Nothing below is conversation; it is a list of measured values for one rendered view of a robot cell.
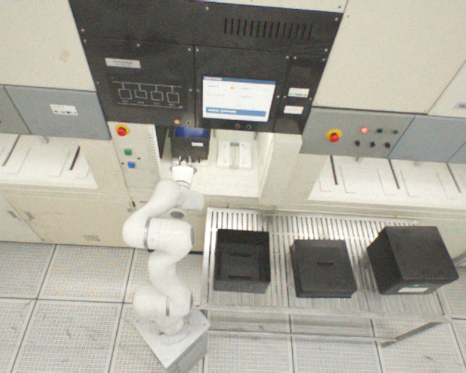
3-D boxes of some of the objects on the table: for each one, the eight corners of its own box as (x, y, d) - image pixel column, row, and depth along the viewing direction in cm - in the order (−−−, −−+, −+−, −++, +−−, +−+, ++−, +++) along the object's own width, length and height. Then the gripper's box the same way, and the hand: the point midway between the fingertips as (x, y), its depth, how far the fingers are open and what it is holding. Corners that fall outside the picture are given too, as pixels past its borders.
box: (379, 296, 178) (402, 279, 157) (364, 246, 194) (383, 225, 174) (430, 295, 180) (461, 278, 160) (411, 246, 197) (436, 225, 176)
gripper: (198, 183, 154) (201, 153, 165) (162, 181, 154) (167, 151, 164) (198, 192, 161) (201, 163, 171) (163, 190, 160) (169, 160, 170)
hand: (184, 160), depth 167 cm, fingers open, 4 cm apart
